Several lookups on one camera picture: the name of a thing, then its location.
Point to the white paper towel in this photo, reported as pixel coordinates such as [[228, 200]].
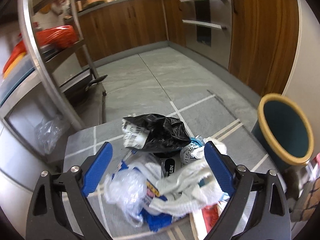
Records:
[[192, 187]]

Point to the clear crumpled plastic wrap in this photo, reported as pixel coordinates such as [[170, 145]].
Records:
[[126, 189]]

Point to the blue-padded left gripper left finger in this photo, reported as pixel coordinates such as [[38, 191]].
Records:
[[47, 218]]

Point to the teal bin with yellow rim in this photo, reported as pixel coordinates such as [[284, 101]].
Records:
[[284, 131]]

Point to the wooden kitchen cabinets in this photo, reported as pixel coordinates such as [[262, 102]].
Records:
[[263, 44]]

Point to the stainless steel shelf rack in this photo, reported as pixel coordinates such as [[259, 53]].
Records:
[[33, 76]]

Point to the black frying pan on shelf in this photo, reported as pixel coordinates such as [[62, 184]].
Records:
[[79, 91]]

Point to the clear plastic bag on shelf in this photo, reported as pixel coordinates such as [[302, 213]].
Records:
[[49, 132]]

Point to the stainless built-in oven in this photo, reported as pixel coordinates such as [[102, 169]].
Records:
[[208, 28]]

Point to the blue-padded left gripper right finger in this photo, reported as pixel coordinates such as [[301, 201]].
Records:
[[269, 217]]

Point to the blue wet wipes packet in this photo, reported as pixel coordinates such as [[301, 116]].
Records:
[[149, 170]]

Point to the red plastic bag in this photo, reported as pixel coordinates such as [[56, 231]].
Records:
[[61, 37]]

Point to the black plastic trash bag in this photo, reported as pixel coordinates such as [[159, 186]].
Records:
[[160, 135]]

